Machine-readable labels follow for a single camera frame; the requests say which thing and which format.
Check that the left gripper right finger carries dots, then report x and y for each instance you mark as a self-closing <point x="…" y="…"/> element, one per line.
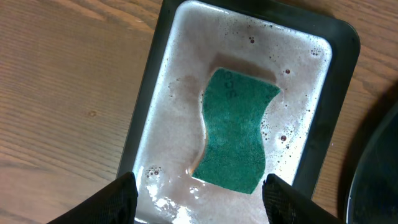
<point x="285" y="205"/>

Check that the black rectangular soapy tray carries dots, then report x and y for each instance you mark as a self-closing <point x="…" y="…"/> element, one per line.
<point x="309" y="56"/>

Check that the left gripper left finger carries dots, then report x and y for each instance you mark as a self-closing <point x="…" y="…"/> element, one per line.
<point x="114" y="204"/>

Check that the green yellow sponge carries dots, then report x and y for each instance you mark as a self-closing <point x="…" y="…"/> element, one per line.
<point x="233" y="109"/>

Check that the black round serving tray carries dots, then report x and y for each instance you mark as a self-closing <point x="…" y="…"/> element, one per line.
<point x="372" y="196"/>

